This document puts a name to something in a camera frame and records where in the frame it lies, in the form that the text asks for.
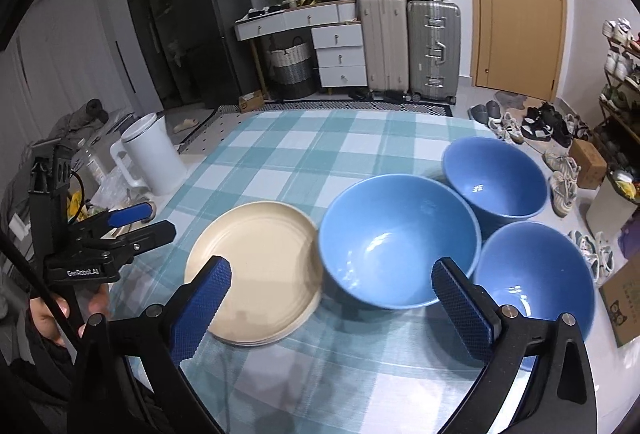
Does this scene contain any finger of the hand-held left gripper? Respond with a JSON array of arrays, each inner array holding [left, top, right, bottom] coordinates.
[[70, 201, 157, 240], [95, 221, 177, 260]]

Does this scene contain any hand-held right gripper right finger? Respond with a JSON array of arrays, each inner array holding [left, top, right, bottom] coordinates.
[[431, 257, 598, 434]]

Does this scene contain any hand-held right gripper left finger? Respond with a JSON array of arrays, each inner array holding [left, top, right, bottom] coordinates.
[[67, 255, 233, 434]]

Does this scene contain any cream round plate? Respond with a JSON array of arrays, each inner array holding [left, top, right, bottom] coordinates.
[[215, 319, 311, 348], [210, 314, 316, 346], [184, 201, 325, 342]]

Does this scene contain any blue bowl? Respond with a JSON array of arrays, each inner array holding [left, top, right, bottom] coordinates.
[[319, 174, 482, 310], [442, 137, 549, 222], [472, 221, 596, 367]]

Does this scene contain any person's left hand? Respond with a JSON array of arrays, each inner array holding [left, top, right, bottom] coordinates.
[[29, 287, 110, 349]]

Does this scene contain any clear plastic bag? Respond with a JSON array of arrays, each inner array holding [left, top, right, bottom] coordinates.
[[92, 164, 148, 210]]

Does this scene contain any white electric kettle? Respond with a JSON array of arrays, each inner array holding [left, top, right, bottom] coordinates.
[[110, 113, 188, 197]]

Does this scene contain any dark cloth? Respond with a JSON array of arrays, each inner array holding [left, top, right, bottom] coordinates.
[[50, 98, 111, 150]]

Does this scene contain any white dotted floor mat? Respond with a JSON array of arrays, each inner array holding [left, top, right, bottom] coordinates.
[[172, 107, 241, 155]]

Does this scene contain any printed cardboard box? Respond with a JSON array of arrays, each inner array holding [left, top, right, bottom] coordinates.
[[599, 254, 640, 349]]

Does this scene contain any small cardboard box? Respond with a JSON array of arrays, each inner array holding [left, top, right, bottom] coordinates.
[[237, 92, 265, 114]]

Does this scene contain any white bin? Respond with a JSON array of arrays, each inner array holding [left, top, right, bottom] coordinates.
[[585, 184, 633, 240]]

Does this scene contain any purple bag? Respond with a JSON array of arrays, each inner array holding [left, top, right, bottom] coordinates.
[[617, 209, 640, 260]]

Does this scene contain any teal checked tablecloth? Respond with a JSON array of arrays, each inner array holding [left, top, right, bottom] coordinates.
[[107, 108, 601, 434]]

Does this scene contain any plain brown cardboard box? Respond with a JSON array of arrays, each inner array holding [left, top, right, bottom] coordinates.
[[570, 139, 608, 189]]

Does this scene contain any black fridge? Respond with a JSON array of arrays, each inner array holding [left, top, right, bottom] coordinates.
[[167, 0, 261, 108]]

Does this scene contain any scattered shoes group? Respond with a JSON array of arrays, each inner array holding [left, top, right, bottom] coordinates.
[[467, 89, 616, 287]]

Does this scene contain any dark wardrobe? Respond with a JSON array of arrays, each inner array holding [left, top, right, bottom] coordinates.
[[120, 0, 186, 105]]

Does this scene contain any woven laundry basket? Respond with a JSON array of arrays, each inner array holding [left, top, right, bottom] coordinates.
[[267, 37, 316, 98]]

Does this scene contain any black and white zigzag rug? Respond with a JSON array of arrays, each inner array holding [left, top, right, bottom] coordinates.
[[215, 100, 453, 117]]

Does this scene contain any white dressing table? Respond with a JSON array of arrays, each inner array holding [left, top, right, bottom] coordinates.
[[235, 2, 368, 90]]

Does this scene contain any silver suitcase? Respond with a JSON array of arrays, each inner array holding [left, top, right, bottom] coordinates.
[[406, 0, 462, 102]]

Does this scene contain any wooden shoe rack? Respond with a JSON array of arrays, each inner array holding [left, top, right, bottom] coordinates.
[[599, 59, 640, 175]]

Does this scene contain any beige suitcase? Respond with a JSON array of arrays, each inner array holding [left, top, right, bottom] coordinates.
[[359, 0, 408, 98]]

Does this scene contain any shoe rack with shoes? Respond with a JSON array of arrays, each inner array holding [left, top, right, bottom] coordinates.
[[600, 17, 640, 115]]

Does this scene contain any wooden door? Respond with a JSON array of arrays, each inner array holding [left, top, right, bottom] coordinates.
[[462, 0, 568, 102]]

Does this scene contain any black cable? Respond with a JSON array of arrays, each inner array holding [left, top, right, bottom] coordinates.
[[0, 234, 86, 350]]

